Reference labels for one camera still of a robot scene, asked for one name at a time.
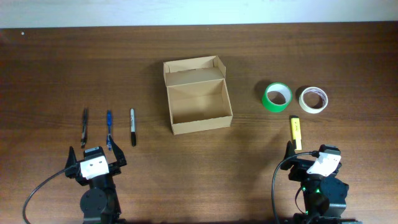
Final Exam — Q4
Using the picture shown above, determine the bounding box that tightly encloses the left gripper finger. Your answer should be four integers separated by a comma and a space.
109, 135, 126, 167
65, 146, 77, 174

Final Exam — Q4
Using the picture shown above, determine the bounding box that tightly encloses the black permanent marker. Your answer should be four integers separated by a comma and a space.
130, 108, 137, 147

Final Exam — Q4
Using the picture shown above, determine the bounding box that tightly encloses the yellow highlighter marker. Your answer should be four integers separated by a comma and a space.
290, 116, 302, 151

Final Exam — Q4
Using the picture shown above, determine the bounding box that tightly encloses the blue pen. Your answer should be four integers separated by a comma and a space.
106, 110, 113, 151

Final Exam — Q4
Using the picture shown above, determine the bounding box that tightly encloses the black pen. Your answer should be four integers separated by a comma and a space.
81, 108, 88, 149

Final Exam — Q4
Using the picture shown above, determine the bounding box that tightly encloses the cream masking tape roll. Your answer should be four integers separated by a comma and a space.
298, 86, 328, 114

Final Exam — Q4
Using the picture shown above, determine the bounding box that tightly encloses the green tape roll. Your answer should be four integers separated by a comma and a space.
262, 82, 293, 113

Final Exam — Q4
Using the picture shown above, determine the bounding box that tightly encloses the cardboard box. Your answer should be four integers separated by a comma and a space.
163, 55, 233, 135

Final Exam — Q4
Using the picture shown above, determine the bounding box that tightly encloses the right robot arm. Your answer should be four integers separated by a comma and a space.
275, 141, 359, 223

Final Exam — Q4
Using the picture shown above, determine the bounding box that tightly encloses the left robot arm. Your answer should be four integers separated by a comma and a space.
65, 137, 127, 224

